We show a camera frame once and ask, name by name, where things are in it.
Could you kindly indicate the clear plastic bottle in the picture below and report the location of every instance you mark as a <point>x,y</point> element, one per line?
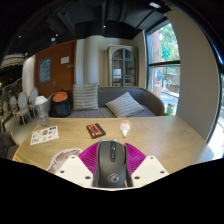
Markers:
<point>42,113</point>

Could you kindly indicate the black and orange box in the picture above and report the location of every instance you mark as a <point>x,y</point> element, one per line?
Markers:
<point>96,130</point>

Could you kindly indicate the striped grey pillow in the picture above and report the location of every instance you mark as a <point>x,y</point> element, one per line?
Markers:
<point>124,105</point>

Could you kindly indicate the grey glass-door cabinet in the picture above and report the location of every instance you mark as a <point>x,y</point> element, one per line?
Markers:
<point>122,65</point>

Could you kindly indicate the white door sign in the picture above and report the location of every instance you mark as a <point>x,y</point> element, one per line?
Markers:
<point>65,60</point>

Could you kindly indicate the black and orange backpack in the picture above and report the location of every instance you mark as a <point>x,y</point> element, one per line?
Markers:
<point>60,106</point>

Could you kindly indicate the blue poster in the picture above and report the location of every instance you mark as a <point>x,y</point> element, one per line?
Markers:
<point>45,70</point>

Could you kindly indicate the white squeeze tube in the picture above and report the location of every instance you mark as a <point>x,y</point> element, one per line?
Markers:
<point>125,128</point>

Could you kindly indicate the brown wooden door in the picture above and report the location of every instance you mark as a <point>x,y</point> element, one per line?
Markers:
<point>61,75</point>

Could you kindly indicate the cat-shaped mouse pad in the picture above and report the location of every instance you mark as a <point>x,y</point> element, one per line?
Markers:
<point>61,158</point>

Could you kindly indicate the white sticker sheet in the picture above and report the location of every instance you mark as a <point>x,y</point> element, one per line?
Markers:
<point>44,135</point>

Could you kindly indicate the group of white chairs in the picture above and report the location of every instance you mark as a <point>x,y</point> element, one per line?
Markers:
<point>22,105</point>

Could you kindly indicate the large striped square pillow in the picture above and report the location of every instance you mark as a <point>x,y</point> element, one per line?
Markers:
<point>85,96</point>

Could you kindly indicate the black-framed window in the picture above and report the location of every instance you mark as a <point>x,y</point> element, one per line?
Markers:
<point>165,66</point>

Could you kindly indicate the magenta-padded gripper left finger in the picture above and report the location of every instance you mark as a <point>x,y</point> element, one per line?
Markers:
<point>72,170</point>

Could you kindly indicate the black computer mouse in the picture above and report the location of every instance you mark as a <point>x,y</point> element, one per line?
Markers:
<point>111,163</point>

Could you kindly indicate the grey curved sofa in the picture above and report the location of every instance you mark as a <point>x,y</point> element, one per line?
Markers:
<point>150,103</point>

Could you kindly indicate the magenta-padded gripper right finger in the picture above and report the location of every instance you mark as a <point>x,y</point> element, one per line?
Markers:
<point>150,170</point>

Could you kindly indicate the dark grey chair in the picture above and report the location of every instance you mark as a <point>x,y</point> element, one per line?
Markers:
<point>6,145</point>

